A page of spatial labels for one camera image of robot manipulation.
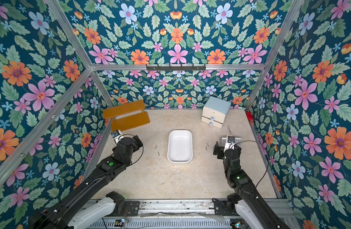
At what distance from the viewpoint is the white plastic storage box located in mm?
915

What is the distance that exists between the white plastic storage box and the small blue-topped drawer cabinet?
183 millimetres

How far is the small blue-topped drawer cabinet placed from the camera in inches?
39.8
